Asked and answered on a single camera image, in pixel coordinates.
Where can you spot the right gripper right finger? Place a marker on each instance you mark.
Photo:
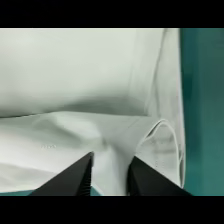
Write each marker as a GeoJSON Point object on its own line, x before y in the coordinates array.
{"type": "Point", "coordinates": [150, 183]}

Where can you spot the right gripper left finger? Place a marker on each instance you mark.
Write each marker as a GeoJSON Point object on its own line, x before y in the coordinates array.
{"type": "Point", "coordinates": [74, 181]}

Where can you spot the white shirt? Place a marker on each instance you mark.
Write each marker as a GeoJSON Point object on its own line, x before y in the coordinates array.
{"type": "Point", "coordinates": [83, 83]}

